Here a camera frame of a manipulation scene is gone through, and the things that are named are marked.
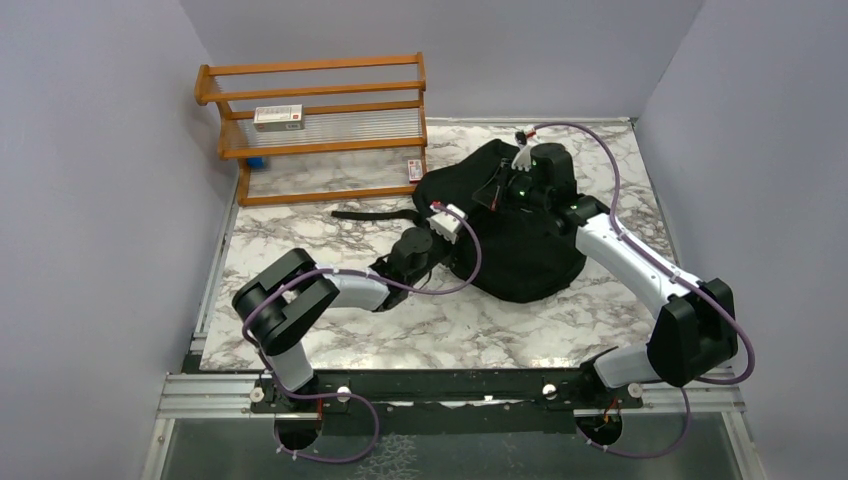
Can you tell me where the black student backpack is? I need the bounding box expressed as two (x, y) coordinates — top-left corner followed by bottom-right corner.
(332, 140), (586, 303)

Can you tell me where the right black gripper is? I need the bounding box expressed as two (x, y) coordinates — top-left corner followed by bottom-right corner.
(474, 158), (550, 215)

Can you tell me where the purple cable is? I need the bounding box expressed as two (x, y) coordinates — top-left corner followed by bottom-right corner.
(241, 205), (484, 464)
(516, 122), (758, 460)

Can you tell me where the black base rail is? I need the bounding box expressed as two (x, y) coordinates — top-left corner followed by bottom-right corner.
(249, 368), (643, 436)

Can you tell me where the blue object under shelf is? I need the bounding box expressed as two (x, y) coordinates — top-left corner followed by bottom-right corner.
(246, 157), (266, 169)

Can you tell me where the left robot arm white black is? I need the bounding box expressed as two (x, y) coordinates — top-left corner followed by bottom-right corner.
(231, 227), (465, 411)

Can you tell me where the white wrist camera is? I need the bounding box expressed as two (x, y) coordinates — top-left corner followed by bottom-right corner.
(510, 129), (536, 172)
(426, 202), (468, 244)

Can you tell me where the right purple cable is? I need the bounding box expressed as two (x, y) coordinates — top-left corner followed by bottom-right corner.
(516, 122), (758, 460)

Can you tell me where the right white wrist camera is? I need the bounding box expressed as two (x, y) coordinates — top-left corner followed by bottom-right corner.
(510, 129), (536, 172)

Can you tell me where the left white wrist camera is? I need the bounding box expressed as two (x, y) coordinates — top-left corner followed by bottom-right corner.
(426, 202), (468, 244)

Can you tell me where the white red box on shelf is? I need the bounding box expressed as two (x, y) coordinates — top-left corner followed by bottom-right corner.
(252, 104), (304, 132)

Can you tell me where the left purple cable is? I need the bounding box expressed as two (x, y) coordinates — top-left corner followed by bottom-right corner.
(241, 205), (484, 464)

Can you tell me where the small red white box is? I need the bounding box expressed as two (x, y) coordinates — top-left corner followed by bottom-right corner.
(407, 159), (426, 184)

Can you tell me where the wooden shelf rack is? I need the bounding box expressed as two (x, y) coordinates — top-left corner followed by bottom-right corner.
(193, 52), (429, 207)

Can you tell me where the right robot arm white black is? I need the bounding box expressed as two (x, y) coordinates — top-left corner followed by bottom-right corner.
(472, 143), (739, 407)

